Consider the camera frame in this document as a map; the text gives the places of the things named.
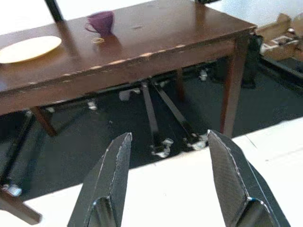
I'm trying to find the black floor mat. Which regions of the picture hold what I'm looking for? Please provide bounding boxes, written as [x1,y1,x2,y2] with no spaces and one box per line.
[0,55,303,201]

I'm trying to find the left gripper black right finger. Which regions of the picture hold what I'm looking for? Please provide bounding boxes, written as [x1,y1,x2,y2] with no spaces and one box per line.
[206,129,291,227]

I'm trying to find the brown wooden slat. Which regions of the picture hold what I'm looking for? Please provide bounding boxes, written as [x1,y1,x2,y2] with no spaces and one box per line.
[0,185,43,226]

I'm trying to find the cardboard box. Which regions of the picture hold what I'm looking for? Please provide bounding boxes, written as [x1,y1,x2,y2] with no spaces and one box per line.
[256,12,303,61]

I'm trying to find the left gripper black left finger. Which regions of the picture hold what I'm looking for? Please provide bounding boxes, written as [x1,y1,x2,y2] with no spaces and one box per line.
[67,131,133,227]

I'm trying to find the black metal frame bar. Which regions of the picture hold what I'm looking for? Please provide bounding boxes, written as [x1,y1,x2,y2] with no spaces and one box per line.
[141,81,164,152]
[151,81,202,145]

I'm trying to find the thin black upright post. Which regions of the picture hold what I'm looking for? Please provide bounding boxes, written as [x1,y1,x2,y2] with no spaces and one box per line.
[44,0,65,22]

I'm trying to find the yellow plate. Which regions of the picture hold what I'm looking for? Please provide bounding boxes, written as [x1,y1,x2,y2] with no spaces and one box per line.
[0,35,62,64]

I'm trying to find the brown wooden table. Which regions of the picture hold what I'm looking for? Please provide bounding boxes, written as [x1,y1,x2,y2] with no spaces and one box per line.
[0,0,258,138]

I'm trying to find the black bag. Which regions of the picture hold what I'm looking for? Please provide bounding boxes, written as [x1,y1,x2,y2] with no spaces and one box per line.
[241,35,264,89]

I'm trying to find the purple cup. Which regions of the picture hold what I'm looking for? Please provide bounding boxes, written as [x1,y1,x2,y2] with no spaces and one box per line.
[84,10,115,37]

